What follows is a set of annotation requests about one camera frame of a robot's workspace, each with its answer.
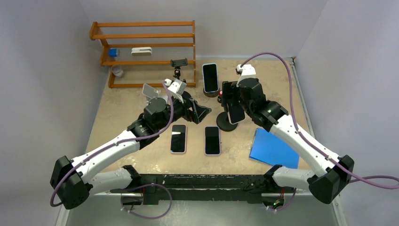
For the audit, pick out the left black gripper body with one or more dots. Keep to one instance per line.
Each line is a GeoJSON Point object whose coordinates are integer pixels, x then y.
{"type": "Point", "coordinates": [190, 115]}

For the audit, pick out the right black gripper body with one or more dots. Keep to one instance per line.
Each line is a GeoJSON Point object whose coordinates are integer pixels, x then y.
{"type": "Point", "coordinates": [236, 95]}

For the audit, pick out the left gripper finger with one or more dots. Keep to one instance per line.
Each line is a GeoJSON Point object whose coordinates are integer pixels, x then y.
{"type": "Point", "coordinates": [199, 113]}
{"type": "Point", "coordinates": [194, 104]}

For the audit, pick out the white case smartphone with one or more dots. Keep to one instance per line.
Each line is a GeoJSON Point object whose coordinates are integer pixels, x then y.
{"type": "Point", "coordinates": [236, 113]}

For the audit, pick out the black phone stand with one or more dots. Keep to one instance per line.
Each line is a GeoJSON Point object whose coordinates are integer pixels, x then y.
{"type": "Point", "coordinates": [222, 122]}
{"type": "Point", "coordinates": [177, 64]}

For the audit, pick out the light blue case smartphone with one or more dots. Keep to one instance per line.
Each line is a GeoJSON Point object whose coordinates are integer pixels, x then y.
{"type": "Point", "coordinates": [210, 77]}

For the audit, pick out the lavender case smartphone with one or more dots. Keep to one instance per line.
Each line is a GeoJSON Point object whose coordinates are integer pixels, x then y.
{"type": "Point", "coordinates": [212, 141]}

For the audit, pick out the pink case smartphone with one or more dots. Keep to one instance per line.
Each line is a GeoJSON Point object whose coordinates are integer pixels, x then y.
{"type": "Point", "coordinates": [178, 139]}

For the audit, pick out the silver folding phone stand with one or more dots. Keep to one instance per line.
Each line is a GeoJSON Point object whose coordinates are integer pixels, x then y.
{"type": "Point", "coordinates": [150, 92]}

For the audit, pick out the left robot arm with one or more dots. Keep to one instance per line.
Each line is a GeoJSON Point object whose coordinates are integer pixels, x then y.
{"type": "Point", "coordinates": [74, 180]}

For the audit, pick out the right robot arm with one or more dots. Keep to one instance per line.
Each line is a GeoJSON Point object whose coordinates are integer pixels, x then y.
{"type": "Point", "coordinates": [329, 173]}

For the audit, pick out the round brown phone dock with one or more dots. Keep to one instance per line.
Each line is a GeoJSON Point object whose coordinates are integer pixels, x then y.
{"type": "Point", "coordinates": [211, 94]}

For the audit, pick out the red cap black stamp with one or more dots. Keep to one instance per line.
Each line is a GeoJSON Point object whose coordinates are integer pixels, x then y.
{"type": "Point", "coordinates": [219, 98]}

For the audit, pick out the blue notebook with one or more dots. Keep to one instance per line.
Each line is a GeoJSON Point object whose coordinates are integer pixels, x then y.
{"type": "Point", "coordinates": [270, 149]}

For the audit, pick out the white eraser block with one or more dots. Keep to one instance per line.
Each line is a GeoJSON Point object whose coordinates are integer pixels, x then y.
{"type": "Point", "coordinates": [141, 51]}

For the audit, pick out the clear small jar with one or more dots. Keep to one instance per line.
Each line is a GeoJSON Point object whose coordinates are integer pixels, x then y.
{"type": "Point", "coordinates": [117, 70]}

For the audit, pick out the blue white small box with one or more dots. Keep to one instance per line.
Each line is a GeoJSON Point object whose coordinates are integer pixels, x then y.
{"type": "Point", "coordinates": [114, 52]}

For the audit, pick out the wooden shelf rack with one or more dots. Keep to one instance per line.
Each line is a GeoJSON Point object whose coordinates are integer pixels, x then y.
{"type": "Point", "coordinates": [168, 40]}

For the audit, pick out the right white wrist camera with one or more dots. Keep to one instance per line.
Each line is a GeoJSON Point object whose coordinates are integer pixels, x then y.
{"type": "Point", "coordinates": [245, 72]}

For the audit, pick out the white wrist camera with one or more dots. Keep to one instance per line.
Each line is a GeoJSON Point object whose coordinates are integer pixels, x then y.
{"type": "Point", "coordinates": [245, 72]}
{"type": "Point", "coordinates": [174, 88]}

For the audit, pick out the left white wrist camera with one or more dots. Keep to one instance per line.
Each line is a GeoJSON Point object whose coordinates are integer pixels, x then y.
{"type": "Point", "coordinates": [174, 88]}

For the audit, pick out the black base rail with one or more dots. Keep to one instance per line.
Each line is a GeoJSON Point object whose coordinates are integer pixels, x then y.
{"type": "Point", "coordinates": [190, 187]}

